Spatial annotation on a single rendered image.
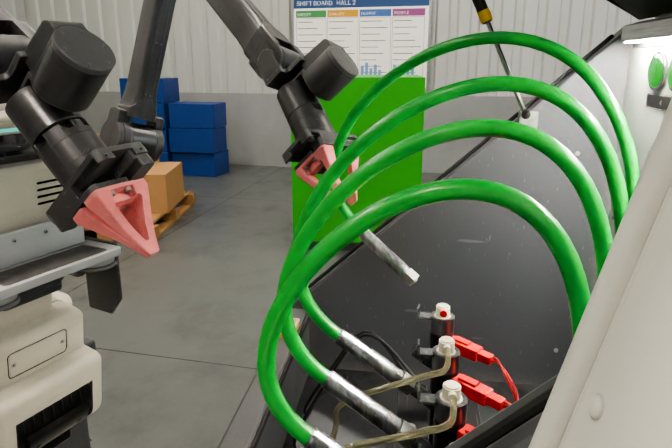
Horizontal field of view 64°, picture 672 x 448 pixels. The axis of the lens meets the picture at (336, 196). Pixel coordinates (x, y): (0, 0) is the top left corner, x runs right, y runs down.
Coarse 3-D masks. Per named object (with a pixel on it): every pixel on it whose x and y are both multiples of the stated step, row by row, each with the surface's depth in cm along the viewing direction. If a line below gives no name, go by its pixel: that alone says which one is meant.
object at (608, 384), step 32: (640, 192) 21; (640, 224) 21; (608, 256) 23; (640, 256) 21; (608, 288) 22; (640, 288) 19; (608, 320) 22; (640, 320) 19; (576, 352) 23; (608, 352) 20; (640, 352) 18; (576, 384) 23; (608, 384) 20; (640, 384) 18; (544, 416) 25; (576, 416) 21; (608, 416) 19; (640, 416) 17
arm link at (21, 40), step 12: (0, 12) 56; (0, 24) 56; (12, 24) 57; (24, 24) 57; (0, 36) 53; (12, 36) 55; (24, 36) 56; (0, 48) 52; (12, 48) 53; (24, 48) 54; (0, 60) 52; (0, 72) 52
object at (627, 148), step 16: (496, 32) 60; (512, 32) 59; (432, 48) 63; (448, 48) 62; (544, 48) 57; (560, 48) 57; (400, 64) 66; (416, 64) 65; (576, 64) 56; (384, 80) 67; (592, 80) 56; (368, 96) 69; (608, 96) 55; (352, 112) 70; (608, 112) 56; (624, 128) 55; (336, 144) 73; (624, 144) 55; (624, 160) 56
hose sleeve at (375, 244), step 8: (368, 232) 73; (368, 240) 73; (376, 240) 73; (376, 248) 73; (384, 248) 73; (384, 256) 72; (392, 256) 72; (392, 264) 72; (400, 264) 72; (400, 272) 72
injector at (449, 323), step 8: (432, 312) 63; (432, 320) 62; (440, 320) 61; (448, 320) 61; (432, 328) 62; (440, 328) 61; (448, 328) 61; (432, 336) 62; (440, 336) 62; (432, 344) 63; (416, 352) 63; (424, 360) 63; (432, 416) 65; (432, 440) 66
